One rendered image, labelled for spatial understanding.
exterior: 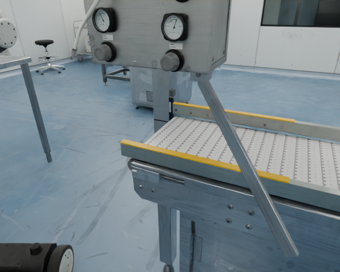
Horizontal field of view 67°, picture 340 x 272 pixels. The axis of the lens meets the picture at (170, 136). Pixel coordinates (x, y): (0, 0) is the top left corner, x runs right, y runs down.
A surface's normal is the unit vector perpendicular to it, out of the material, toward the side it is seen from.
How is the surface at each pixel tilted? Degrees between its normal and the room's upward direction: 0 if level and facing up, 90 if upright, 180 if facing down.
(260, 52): 90
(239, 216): 90
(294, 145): 0
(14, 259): 0
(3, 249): 0
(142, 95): 90
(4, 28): 98
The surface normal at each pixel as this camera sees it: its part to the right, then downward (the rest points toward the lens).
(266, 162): -0.01, -0.89
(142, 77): -0.46, 0.42
